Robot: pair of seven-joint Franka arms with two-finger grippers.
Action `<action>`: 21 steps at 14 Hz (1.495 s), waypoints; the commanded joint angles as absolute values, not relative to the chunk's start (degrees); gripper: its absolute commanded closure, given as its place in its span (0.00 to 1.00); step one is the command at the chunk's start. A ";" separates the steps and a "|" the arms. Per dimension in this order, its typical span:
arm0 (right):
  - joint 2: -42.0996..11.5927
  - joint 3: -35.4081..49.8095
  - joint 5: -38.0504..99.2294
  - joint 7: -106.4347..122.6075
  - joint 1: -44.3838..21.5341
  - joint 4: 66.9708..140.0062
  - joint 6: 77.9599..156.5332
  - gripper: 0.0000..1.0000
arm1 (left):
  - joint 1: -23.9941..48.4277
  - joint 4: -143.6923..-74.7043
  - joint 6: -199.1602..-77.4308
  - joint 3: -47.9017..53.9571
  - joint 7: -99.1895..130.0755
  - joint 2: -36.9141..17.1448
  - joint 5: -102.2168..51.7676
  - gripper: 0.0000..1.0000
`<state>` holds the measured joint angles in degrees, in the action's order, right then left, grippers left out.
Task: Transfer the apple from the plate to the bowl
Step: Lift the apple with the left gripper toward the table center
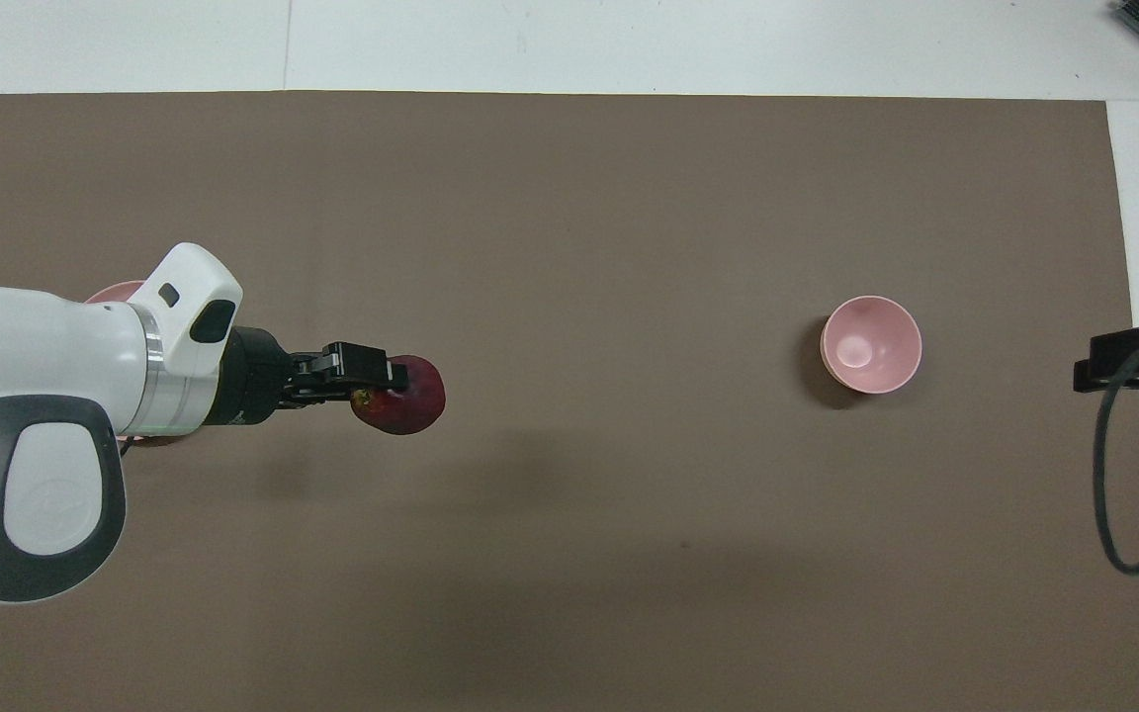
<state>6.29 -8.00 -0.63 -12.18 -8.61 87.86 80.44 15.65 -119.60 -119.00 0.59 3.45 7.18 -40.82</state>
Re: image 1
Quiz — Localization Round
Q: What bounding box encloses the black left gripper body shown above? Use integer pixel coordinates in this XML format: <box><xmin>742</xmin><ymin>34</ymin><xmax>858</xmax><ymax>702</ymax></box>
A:
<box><xmin>206</xmin><ymin>326</ymin><xmax>331</xmax><ymax>429</ymax></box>

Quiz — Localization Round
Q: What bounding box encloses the dark red apple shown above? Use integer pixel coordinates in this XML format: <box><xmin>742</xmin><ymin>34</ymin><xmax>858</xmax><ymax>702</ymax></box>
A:
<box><xmin>350</xmin><ymin>354</ymin><xmax>448</xmax><ymax>438</ymax></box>

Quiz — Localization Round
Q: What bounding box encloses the pink plate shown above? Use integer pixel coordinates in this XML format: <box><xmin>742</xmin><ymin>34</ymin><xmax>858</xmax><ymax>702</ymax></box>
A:
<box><xmin>83</xmin><ymin>279</ymin><xmax>149</xmax><ymax>307</ymax></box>

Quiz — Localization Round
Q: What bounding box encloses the pink bowl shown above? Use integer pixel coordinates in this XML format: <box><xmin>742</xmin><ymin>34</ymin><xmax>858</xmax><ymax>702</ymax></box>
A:
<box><xmin>819</xmin><ymin>294</ymin><xmax>924</xmax><ymax>397</ymax></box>

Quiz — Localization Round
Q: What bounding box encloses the brown table mat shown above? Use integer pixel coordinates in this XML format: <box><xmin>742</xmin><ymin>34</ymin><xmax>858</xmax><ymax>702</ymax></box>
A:
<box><xmin>0</xmin><ymin>90</ymin><xmax>1139</xmax><ymax>712</ymax></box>

